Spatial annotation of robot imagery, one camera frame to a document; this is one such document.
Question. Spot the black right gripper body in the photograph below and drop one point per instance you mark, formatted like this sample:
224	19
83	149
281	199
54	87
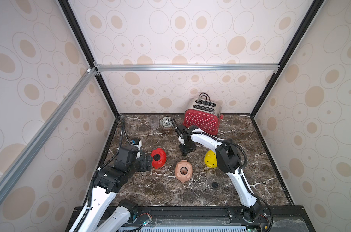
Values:
181	132

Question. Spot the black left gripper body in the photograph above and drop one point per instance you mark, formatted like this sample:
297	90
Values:
144	162

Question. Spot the red piggy bank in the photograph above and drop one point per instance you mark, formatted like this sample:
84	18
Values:
158	158

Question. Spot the pink piggy bank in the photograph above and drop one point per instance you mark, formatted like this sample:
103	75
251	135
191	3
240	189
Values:
183	171

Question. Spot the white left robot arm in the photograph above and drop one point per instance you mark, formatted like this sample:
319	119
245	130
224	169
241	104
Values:
106	183

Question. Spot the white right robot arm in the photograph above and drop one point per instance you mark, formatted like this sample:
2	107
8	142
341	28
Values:
230	158

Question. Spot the yellow piggy bank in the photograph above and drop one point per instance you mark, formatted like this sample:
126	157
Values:
210	159

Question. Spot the floral patterned bowl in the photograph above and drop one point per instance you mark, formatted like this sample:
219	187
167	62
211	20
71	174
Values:
166	123

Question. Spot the red polka dot toaster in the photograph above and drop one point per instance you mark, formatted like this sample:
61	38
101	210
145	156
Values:
204	113

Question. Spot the clear drinking glass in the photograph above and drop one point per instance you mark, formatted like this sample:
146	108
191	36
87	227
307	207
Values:
154	122

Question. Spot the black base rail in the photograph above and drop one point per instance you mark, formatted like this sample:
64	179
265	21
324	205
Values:
219	219

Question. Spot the aluminium frame rail back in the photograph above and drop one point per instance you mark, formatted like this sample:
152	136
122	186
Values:
188	67

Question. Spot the aluminium frame rail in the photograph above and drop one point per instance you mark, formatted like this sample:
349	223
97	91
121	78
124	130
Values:
188	67
22	162

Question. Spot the aluminium frame rail left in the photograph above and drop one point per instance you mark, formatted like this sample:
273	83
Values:
22	162

